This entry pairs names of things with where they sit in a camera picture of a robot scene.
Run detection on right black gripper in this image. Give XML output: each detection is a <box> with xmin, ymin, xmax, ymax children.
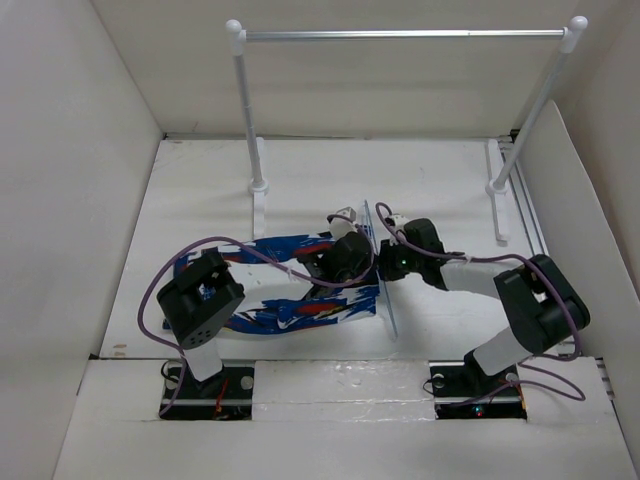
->
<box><xmin>372</xmin><ymin>236</ymin><xmax>423</xmax><ymax>281</ymax></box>

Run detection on light blue wire hanger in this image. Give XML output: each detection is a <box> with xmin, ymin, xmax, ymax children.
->
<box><xmin>358</xmin><ymin>199</ymin><xmax>398</xmax><ymax>342</ymax></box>

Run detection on blue white red patterned trousers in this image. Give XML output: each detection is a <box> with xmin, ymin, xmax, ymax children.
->
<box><xmin>160</xmin><ymin>232</ymin><xmax>377</xmax><ymax>337</ymax></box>

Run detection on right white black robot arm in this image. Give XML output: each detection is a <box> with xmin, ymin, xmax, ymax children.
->
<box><xmin>379</xmin><ymin>214</ymin><xmax>591</xmax><ymax>399</ymax></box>

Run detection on white and silver clothes rack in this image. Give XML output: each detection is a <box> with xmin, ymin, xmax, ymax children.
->
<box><xmin>214</xmin><ymin>14</ymin><xmax>589</xmax><ymax>248</ymax></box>

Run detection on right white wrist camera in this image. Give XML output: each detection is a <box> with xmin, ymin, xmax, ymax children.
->
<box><xmin>385</xmin><ymin>214</ymin><xmax>409</xmax><ymax>245</ymax></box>

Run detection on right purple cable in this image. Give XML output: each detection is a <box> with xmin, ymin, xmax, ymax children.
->
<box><xmin>374</xmin><ymin>201</ymin><xmax>586</xmax><ymax>407</ymax></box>

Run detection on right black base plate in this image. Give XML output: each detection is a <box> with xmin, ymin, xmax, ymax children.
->
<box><xmin>423</xmin><ymin>361</ymin><xmax>527</xmax><ymax>420</ymax></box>

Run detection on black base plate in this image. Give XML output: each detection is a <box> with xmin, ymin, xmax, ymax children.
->
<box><xmin>423</xmin><ymin>361</ymin><xmax>527</xmax><ymax>420</ymax></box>
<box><xmin>159</xmin><ymin>363</ymin><xmax>255</xmax><ymax>421</ymax></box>

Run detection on aluminium rail on right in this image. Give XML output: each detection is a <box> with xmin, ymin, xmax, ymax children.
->
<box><xmin>510</xmin><ymin>161</ymin><xmax>548</xmax><ymax>254</ymax></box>

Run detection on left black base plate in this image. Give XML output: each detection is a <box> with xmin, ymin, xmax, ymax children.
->
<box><xmin>159</xmin><ymin>363</ymin><xmax>255</xmax><ymax>421</ymax></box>

